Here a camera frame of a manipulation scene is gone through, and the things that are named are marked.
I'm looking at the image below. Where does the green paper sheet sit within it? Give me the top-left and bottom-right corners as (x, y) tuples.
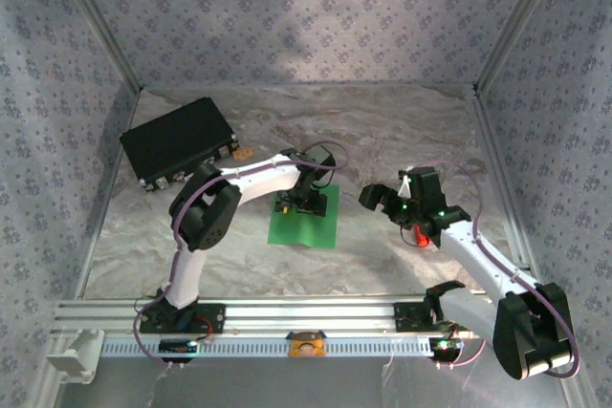
(266, 183), (341, 250)

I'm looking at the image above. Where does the red toy brick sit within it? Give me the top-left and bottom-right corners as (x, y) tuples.
(411, 224), (434, 249)

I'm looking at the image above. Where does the black hard case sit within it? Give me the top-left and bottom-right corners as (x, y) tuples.
(119, 96), (239, 193)

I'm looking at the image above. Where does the small circuit board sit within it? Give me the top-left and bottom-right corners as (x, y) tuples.
(428, 336), (465, 361)
(158, 338), (200, 356)

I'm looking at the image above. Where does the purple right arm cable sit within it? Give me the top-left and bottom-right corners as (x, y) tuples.
(432, 159), (582, 378)

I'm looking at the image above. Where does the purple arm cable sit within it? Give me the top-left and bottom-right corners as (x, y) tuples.
(432, 159), (582, 378)
(132, 140), (350, 371)

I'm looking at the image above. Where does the aluminium side rail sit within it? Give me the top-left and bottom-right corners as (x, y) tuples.
(470, 90), (546, 297)
(74, 87), (144, 302)

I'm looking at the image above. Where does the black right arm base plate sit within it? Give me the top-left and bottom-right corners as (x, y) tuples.
(394, 301), (448, 333)

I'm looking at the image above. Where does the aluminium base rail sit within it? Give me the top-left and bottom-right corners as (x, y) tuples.
(50, 296), (498, 338)

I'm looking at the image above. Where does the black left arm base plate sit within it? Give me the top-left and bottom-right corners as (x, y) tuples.
(138, 302), (227, 335)

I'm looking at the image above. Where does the white slotted cable duct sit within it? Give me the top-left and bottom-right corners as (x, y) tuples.
(99, 336), (434, 359)

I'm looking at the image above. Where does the orange clip on rail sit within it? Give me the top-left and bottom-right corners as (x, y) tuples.
(286, 330), (327, 359)

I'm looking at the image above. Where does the aluminium corner post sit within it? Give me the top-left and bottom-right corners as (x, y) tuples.
(472, 0), (573, 94)

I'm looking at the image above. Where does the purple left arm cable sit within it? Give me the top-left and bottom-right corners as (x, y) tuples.
(132, 140), (350, 371)

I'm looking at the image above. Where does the white plastic bracket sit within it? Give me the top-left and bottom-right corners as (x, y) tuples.
(46, 329), (105, 385)

